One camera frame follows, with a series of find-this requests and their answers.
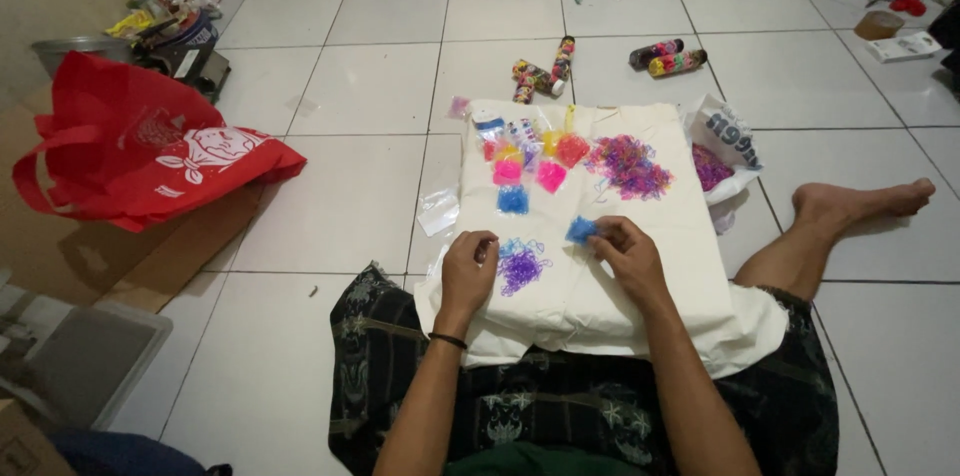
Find red tote bag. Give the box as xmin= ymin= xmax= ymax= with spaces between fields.
xmin=11 ymin=50 xmax=308 ymax=234

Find dark bag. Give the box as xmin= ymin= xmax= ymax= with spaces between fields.
xmin=927 ymin=0 xmax=960 ymax=100

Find cream white cloth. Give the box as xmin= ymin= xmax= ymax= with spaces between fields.
xmin=414 ymin=101 xmax=790 ymax=379

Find white printed plastic bag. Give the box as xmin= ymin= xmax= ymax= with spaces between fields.
xmin=684 ymin=93 xmax=765 ymax=207

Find green shirt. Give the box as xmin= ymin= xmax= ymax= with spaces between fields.
xmin=442 ymin=441 xmax=648 ymax=476

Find clear empty plastic bag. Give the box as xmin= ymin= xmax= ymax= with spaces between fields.
xmin=416 ymin=187 xmax=461 ymax=238

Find grey metal pot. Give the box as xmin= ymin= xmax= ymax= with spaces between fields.
xmin=30 ymin=36 xmax=136 ymax=80

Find cluster of coloured band packets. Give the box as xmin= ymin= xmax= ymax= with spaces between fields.
xmin=471 ymin=104 xmax=594 ymax=217

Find blue band packet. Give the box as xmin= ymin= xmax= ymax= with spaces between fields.
xmin=564 ymin=215 xmax=601 ymax=246

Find heap of household clutter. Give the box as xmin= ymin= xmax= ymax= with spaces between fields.
xmin=103 ymin=0 xmax=234 ymax=103

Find white cardboard box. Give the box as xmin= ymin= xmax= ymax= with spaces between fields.
xmin=865 ymin=31 xmax=943 ymax=65

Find grey plastic lid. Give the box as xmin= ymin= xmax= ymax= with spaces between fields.
xmin=0 ymin=299 xmax=174 ymax=432

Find brown tape roll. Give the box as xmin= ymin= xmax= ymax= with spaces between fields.
xmin=853 ymin=10 xmax=906 ymax=42

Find dark patterned sarong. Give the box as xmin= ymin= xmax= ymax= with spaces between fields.
xmin=327 ymin=261 xmax=840 ymax=476

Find purple bands in bag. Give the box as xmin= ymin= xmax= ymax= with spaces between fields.
xmin=691 ymin=143 xmax=735 ymax=192

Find person's right hand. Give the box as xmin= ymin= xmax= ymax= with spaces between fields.
xmin=587 ymin=215 xmax=678 ymax=315

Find pile of purple rubber bands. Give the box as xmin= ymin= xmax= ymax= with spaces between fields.
xmin=496 ymin=238 xmax=555 ymax=297

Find flat brown cardboard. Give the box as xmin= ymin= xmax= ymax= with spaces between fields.
xmin=0 ymin=84 xmax=265 ymax=314

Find brown cardboard box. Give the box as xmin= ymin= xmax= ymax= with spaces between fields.
xmin=0 ymin=397 xmax=78 ymax=476

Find person's right leg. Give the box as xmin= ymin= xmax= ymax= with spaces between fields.
xmin=732 ymin=177 xmax=938 ymax=304

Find pile of mixed rubber bands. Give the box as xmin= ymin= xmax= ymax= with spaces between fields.
xmin=584 ymin=134 xmax=675 ymax=201

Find person's left hand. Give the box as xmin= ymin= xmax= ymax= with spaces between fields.
xmin=438 ymin=230 xmax=501 ymax=318

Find dark blue cloth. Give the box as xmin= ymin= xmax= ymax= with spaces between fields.
xmin=48 ymin=427 xmax=234 ymax=476

